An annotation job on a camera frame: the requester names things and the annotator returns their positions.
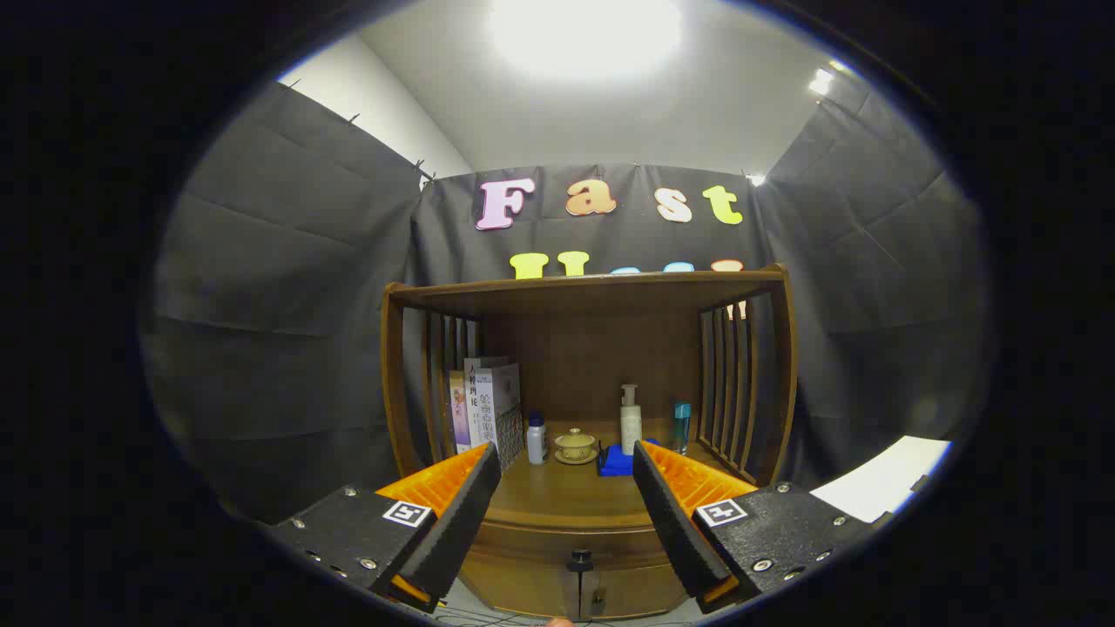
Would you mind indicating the black backdrop cloth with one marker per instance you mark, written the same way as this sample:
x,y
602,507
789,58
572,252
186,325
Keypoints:
x,y
287,305

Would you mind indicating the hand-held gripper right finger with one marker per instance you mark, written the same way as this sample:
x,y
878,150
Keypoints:
x,y
675,522

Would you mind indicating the white pump bottle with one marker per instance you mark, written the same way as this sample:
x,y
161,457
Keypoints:
x,y
631,427

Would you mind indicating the small ceiling spotlight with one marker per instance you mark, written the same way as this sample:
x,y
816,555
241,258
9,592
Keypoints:
x,y
821,83

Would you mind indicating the white bottle with blue cap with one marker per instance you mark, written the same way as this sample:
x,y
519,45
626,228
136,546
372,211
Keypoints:
x,y
537,442

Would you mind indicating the teal slim bottle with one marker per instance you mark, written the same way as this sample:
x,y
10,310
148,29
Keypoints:
x,y
681,428

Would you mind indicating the wooden drawer with black knob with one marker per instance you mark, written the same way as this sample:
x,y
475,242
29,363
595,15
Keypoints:
x,y
557,540

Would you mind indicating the yellow lidded tea cup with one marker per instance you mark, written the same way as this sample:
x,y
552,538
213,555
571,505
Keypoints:
x,y
576,446

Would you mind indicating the white grey printer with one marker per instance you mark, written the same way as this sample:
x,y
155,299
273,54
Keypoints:
x,y
880,479

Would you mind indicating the white patterned book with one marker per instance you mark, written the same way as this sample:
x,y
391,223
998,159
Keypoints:
x,y
501,409

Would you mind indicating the wooden countertop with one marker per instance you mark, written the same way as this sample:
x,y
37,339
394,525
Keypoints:
x,y
566,492

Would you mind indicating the blue cloth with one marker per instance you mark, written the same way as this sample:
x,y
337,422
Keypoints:
x,y
617,461

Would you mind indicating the wooden cabinet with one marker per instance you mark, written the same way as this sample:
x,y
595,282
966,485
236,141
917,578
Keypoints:
x,y
575,340

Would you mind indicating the purple book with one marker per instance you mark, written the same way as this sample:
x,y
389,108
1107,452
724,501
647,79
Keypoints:
x,y
458,409

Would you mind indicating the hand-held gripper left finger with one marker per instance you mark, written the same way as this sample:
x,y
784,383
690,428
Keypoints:
x,y
462,514

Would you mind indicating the ceiling light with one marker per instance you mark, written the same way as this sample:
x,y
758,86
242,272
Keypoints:
x,y
584,35

